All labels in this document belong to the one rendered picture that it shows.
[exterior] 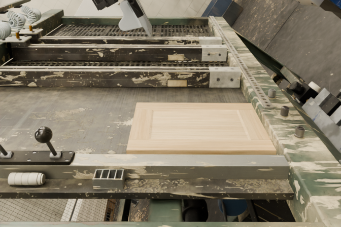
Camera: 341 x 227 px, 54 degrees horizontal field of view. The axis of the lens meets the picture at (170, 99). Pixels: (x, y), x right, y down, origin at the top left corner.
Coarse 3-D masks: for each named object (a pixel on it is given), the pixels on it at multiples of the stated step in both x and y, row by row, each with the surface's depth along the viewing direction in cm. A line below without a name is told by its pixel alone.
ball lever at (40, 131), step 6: (42, 126) 74; (36, 132) 73; (42, 132) 72; (48, 132) 73; (36, 138) 73; (42, 138) 72; (48, 138) 73; (48, 144) 77; (54, 150) 80; (54, 156) 82; (60, 156) 82
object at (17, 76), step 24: (0, 72) 134; (24, 72) 134; (48, 72) 134; (72, 72) 135; (96, 72) 135; (120, 72) 135; (144, 72) 135; (168, 72) 135; (192, 72) 135; (216, 72) 135; (240, 72) 135
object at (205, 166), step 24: (0, 168) 81; (24, 168) 81; (48, 168) 81; (72, 168) 81; (96, 168) 81; (120, 168) 81; (144, 168) 81; (168, 168) 81; (192, 168) 81; (216, 168) 81; (240, 168) 81; (264, 168) 81; (288, 168) 81
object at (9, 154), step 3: (0, 144) 78; (0, 147) 78; (3, 147) 80; (0, 150) 79; (3, 150) 80; (3, 153) 80; (6, 153) 81; (9, 153) 82; (12, 153) 82; (0, 156) 82; (3, 156) 81; (6, 156) 81; (9, 156) 81
